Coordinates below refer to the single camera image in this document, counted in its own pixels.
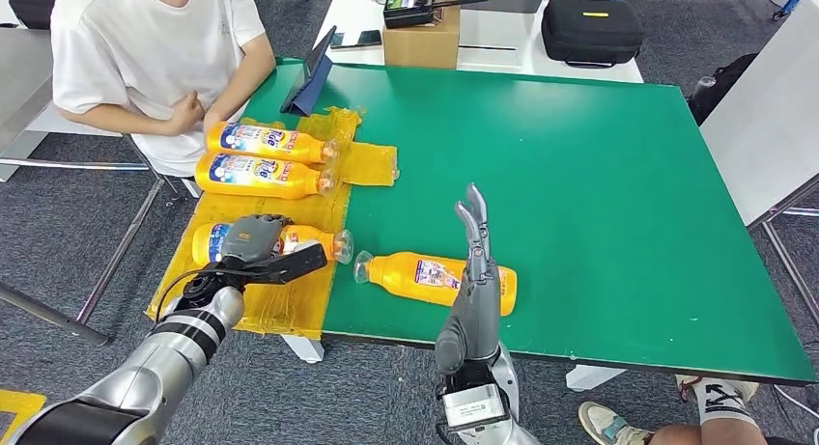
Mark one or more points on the person's right hand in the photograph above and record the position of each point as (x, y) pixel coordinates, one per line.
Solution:
(187, 113)

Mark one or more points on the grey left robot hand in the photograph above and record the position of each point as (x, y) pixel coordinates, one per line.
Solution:
(256, 237)

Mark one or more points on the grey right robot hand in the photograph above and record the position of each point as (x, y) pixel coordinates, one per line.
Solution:
(477, 314)

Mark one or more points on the person's left hand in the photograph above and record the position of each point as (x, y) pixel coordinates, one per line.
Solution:
(211, 117)

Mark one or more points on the orange detergent bottle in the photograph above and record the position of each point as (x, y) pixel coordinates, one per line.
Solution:
(397, 277)
(256, 175)
(275, 143)
(307, 240)

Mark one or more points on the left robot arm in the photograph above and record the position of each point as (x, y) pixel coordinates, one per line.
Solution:
(160, 359)

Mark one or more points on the person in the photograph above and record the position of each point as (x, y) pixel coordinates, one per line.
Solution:
(153, 52)
(720, 400)

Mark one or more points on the yellow taped cardboard sheet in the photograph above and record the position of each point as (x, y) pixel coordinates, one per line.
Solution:
(301, 301)

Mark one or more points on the tablet in blue case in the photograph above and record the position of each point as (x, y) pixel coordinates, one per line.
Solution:
(309, 83)

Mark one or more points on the white table foot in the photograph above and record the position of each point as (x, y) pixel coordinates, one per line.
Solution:
(583, 379)
(306, 350)

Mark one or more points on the white table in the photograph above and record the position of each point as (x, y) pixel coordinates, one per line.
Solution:
(355, 12)

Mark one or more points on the black carrying case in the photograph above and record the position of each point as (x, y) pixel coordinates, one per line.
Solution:
(35, 6)
(590, 35)

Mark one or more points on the brown cardboard box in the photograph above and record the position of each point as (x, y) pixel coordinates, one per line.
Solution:
(422, 45)

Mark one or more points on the black remote controller with antennas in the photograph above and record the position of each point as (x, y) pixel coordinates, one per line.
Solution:
(406, 5)

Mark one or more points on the black backpack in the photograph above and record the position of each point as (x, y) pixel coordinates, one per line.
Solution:
(726, 81)

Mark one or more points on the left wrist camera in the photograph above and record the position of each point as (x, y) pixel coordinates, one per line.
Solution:
(294, 266)

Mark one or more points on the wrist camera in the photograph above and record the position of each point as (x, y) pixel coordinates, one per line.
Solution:
(294, 266)
(473, 409)

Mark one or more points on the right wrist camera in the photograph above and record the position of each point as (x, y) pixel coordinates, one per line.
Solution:
(473, 409)

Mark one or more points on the grey desk with metal frame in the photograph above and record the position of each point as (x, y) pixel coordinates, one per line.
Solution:
(22, 84)

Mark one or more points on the white desk with metal frame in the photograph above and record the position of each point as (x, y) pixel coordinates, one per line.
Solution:
(764, 119)

